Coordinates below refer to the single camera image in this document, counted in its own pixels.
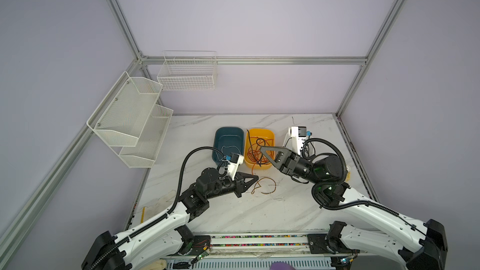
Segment teal plastic tub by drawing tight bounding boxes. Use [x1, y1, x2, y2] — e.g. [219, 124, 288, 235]
[212, 126, 245, 165]

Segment white mesh shelf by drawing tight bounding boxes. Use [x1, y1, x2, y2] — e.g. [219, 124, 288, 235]
[86, 72, 163, 147]
[119, 104, 173, 168]

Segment thin black cable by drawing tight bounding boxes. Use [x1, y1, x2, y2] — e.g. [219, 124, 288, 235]
[245, 129, 271, 175]

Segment white plastic tub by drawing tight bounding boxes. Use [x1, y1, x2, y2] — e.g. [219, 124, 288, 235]
[283, 130, 299, 154]

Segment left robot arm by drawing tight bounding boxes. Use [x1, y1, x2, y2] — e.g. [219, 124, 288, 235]
[81, 146, 259, 270]

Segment cream cloth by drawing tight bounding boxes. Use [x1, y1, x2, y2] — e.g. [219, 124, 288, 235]
[141, 259, 167, 270]

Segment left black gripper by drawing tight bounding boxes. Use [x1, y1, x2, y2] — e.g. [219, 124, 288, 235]
[205, 171, 258, 200]

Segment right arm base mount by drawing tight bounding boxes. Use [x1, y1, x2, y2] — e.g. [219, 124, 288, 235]
[307, 221, 359, 255]

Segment purple object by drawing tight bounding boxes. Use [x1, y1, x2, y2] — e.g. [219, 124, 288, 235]
[269, 262, 295, 270]

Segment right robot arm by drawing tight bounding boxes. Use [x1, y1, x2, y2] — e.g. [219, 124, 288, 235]
[260, 138, 448, 270]

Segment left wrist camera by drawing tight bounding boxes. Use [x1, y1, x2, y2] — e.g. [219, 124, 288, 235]
[226, 153, 245, 181]

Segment yellow plastic tub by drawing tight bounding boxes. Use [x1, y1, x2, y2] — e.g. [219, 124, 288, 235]
[244, 128, 276, 171]

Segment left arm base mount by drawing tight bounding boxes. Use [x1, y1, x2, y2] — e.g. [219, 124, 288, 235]
[160, 225, 212, 256]

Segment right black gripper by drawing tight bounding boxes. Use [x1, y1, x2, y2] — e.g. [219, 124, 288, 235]
[260, 145, 321, 185]

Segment red cable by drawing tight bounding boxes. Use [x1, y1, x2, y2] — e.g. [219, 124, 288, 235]
[247, 136, 274, 166]

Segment upper white mesh shelf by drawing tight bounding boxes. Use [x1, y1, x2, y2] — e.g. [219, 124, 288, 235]
[86, 72, 163, 147]

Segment red cables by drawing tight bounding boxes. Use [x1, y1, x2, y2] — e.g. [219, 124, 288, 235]
[250, 175, 278, 196]

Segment white wire basket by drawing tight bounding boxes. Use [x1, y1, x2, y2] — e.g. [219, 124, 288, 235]
[157, 51, 218, 91]

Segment lower white mesh shelf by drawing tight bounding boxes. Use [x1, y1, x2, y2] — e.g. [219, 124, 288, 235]
[119, 104, 173, 168]

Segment aluminium front rail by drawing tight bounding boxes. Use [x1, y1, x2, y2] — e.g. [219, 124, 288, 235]
[104, 230, 410, 260]

